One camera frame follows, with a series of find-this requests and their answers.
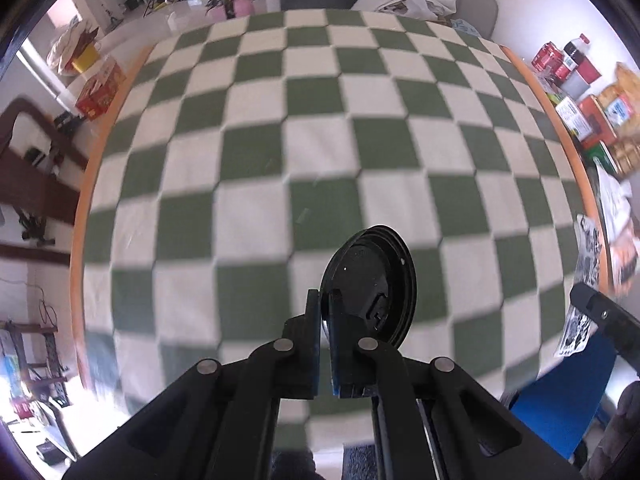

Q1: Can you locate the black plastic cup lid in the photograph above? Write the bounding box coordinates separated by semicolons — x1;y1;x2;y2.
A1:
320;224;418;348

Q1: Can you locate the blue chair seat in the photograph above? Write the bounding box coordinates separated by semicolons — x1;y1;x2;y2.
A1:
510;333;616;458

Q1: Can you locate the green checkered tablecloth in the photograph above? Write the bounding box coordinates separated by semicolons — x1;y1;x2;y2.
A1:
84;10;582;414

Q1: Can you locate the dark wooden chair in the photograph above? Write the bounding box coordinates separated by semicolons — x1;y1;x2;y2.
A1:
0;95;91;266

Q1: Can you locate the red gift box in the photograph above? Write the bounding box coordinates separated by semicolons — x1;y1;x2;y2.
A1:
75;56;126;120

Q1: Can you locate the pink suitcase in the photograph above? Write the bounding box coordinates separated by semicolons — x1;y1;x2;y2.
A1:
231;0;255;18

